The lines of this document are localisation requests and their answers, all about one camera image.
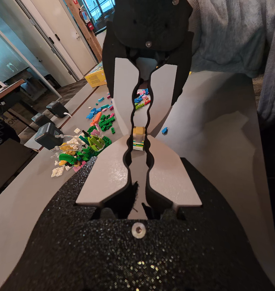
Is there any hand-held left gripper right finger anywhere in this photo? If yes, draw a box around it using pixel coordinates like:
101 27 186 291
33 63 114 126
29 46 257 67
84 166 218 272
146 134 202 208

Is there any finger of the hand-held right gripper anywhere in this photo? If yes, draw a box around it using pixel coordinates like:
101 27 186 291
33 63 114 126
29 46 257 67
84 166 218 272
111 57 141 136
144 64 178 137

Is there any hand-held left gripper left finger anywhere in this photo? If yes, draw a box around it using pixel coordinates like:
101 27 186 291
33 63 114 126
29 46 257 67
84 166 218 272
75 134 132 208

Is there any yellow brick fish head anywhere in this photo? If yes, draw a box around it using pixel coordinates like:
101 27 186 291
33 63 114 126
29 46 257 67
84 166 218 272
132 126 147 139

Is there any striped brick fish body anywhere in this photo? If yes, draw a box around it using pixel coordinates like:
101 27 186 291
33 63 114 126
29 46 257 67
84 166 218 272
132 136 145 151

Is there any grey desk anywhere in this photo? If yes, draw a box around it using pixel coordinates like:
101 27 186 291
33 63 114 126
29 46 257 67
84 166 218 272
0 70 268 291

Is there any yellow brick set box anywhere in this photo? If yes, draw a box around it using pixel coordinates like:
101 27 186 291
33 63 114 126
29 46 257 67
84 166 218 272
84 61 108 88

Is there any green brick plant model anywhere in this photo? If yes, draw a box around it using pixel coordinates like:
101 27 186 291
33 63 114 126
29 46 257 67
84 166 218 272
52 130 112 169

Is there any scatter of blue pink bricks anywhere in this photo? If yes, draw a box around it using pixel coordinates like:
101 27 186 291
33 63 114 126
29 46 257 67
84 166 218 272
86 87 151 120

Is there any orange brick separator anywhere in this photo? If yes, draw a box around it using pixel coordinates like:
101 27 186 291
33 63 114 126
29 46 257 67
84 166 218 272
90 112 103 127

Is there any black charger box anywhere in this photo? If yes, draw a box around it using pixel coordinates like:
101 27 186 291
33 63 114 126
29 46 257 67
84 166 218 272
46 101 70 119
34 122 62 150
31 112 49 127

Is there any white door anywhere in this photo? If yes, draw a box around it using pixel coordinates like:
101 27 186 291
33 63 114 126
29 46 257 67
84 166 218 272
29 0 99 81

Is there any person's grey fleece jacket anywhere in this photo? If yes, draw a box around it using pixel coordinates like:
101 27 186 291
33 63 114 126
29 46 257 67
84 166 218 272
257 14 275 128

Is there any wooden table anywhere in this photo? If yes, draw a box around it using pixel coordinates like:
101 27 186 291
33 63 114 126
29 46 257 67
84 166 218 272
0 78 26 107

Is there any wooden post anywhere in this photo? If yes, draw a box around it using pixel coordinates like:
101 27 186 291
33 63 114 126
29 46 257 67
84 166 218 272
64 0 104 64

